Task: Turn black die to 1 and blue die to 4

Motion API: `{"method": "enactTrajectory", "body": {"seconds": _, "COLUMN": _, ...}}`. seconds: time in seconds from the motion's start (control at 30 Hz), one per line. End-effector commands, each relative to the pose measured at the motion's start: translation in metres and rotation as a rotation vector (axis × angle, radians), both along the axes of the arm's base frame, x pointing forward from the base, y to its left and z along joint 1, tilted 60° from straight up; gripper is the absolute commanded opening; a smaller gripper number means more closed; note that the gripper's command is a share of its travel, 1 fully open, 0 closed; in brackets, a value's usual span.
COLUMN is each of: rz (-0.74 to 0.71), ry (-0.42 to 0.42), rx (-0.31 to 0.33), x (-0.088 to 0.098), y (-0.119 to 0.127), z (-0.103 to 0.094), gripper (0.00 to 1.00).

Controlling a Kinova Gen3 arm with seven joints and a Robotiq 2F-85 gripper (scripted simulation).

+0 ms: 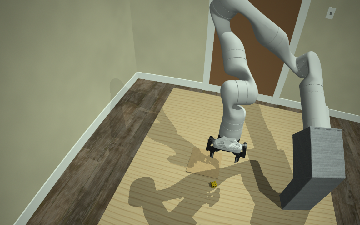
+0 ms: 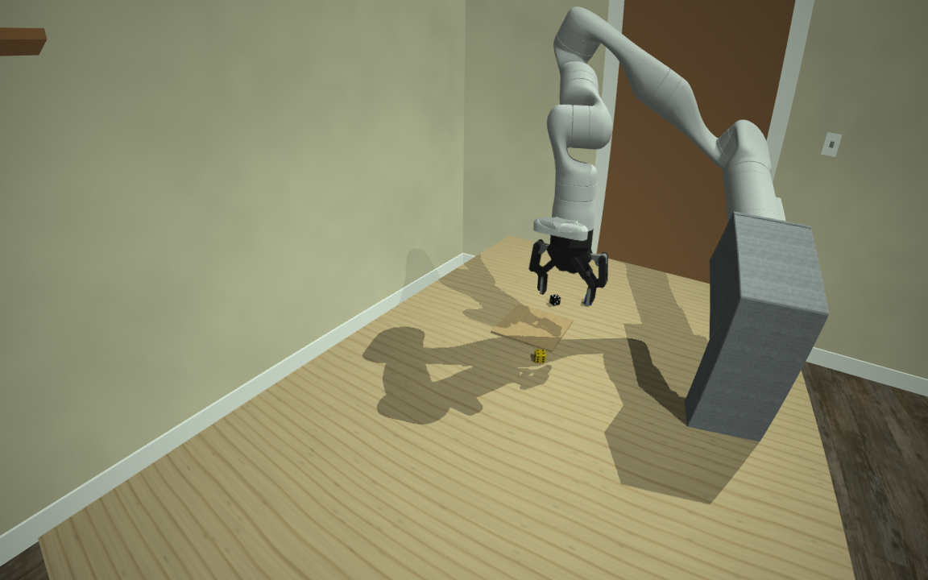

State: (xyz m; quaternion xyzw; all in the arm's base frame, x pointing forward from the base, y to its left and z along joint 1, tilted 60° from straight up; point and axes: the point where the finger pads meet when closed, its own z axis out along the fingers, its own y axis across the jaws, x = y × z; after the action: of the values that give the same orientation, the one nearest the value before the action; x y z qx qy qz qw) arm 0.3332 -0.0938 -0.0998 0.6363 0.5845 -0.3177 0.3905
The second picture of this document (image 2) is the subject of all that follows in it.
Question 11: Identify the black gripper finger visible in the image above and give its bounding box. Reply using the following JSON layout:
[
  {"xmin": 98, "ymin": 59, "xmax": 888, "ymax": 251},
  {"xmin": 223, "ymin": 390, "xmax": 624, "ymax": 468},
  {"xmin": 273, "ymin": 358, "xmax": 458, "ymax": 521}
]
[
  {"xmin": 570, "ymin": 252, "xmax": 608, "ymax": 306},
  {"xmin": 529, "ymin": 239, "xmax": 564, "ymax": 295}
]

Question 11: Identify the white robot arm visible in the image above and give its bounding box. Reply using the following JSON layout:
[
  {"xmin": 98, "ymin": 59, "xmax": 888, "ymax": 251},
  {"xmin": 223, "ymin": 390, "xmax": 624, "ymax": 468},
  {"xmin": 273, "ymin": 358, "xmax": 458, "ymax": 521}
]
[{"xmin": 533, "ymin": 6, "xmax": 785, "ymax": 241}]

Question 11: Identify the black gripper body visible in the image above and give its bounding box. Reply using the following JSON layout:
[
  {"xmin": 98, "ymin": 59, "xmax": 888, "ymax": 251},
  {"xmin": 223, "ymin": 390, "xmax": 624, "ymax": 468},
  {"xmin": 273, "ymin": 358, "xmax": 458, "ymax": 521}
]
[{"xmin": 547, "ymin": 229, "xmax": 594, "ymax": 274}]

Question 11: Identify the tan flat mat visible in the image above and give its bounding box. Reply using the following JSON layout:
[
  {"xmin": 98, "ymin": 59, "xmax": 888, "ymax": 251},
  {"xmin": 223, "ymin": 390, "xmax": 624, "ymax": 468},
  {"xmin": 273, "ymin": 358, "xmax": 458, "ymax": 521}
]
[{"xmin": 491, "ymin": 304, "xmax": 574, "ymax": 352}]

